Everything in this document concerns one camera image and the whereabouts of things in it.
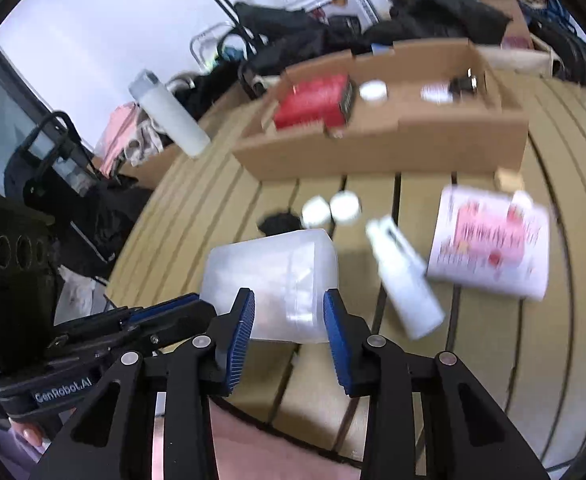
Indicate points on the open cardboard box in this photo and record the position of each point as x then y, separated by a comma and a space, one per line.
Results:
388, 145

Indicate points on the person's left hand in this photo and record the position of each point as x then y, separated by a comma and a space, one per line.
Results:
27, 434

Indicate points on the white spray bottle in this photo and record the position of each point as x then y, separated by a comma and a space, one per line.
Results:
405, 280

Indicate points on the black screw cap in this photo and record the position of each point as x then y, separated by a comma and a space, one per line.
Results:
279, 222

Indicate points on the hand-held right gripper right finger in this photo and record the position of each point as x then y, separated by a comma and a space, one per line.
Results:
340, 345

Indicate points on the small white jar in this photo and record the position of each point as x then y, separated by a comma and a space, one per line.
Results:
374, 91
435, 93

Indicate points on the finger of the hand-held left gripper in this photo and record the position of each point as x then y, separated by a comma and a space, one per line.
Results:
168, 310
103, 346

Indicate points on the black jacket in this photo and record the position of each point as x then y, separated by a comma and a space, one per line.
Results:
443, 12

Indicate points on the black bag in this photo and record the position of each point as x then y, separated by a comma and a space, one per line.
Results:
293, 35

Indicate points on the white round cap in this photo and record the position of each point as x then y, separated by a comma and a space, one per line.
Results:
317, 212
346, 207

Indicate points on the printed appliance box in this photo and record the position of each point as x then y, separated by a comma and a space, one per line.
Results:
338, 2

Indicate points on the dark cloth bundle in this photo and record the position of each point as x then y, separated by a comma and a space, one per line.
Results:
570, 45

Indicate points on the pink cloth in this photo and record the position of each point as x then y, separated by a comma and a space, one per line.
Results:
118, 132

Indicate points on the white insulated water bottle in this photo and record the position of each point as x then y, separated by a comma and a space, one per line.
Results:
170, 112

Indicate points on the translucent plastic jug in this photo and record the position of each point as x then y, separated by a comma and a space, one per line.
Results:
278, 275

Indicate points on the red packet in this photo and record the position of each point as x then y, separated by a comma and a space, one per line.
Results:
315, 102

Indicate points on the white crumpled plastic bag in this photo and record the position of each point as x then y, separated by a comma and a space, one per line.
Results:
75, 292

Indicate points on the small black metal object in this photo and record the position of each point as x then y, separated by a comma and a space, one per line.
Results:
464, 85

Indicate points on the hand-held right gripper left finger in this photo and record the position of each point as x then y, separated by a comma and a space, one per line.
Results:
237, 340

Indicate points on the pink and white leaflet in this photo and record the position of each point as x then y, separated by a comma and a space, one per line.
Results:
490, 245

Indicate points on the large cardboard box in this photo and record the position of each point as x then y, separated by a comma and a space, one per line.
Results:
515, 42

